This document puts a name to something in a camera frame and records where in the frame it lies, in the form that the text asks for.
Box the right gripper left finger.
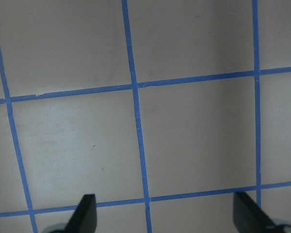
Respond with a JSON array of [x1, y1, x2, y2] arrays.
[[63, 194, 97, 233]]

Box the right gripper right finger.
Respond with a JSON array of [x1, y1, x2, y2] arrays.
[[232, 192, 276, 233]]

